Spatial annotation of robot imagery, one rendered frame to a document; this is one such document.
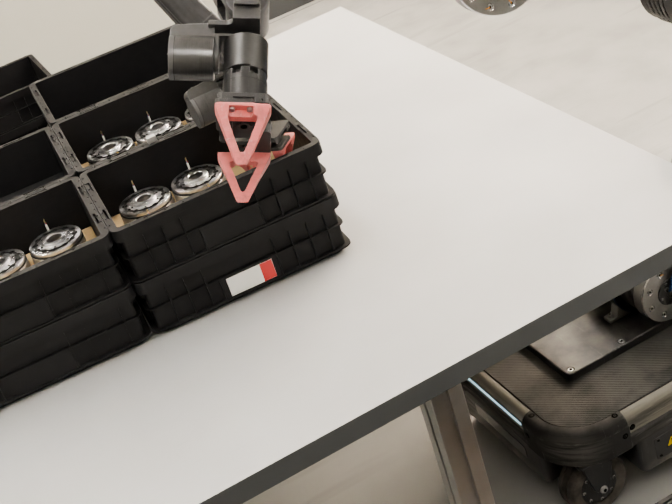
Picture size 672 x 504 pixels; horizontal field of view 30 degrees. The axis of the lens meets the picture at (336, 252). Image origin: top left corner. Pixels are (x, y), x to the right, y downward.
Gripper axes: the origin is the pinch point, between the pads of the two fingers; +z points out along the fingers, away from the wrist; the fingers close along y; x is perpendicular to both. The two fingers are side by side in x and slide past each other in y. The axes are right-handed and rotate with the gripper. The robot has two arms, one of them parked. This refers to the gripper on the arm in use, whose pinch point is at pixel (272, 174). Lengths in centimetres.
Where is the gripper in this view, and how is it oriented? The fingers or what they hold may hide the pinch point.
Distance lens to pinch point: 228.2
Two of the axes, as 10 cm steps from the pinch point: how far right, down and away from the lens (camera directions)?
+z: 2.7, 8.2, 5.0
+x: 3.0, -5.6, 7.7
